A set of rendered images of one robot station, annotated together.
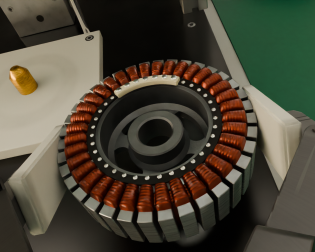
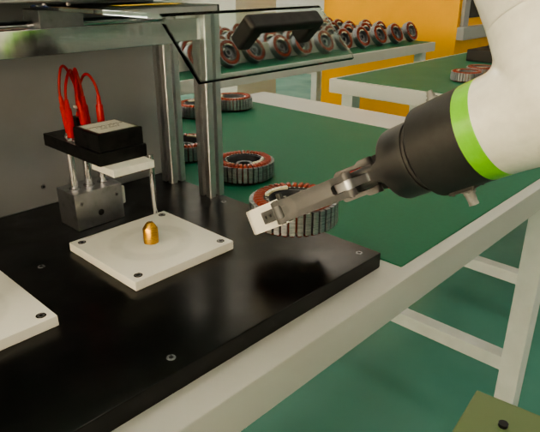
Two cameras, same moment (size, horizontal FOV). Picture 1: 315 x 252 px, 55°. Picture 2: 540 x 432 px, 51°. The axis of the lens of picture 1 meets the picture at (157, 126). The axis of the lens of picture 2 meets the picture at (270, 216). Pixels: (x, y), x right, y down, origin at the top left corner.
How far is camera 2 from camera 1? 0.62 m
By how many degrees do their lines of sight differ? 49
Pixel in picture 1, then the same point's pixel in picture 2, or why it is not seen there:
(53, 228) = (252, 279)
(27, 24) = (90, 218)
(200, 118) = not seen: hidden behind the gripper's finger
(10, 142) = (179, 260)
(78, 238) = (270, 276)
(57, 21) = (113, 214)
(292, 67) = not seen: hidden behind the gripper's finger
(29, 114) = (173, 249)
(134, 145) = not seen: hidden behind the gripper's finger
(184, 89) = (291, 189)
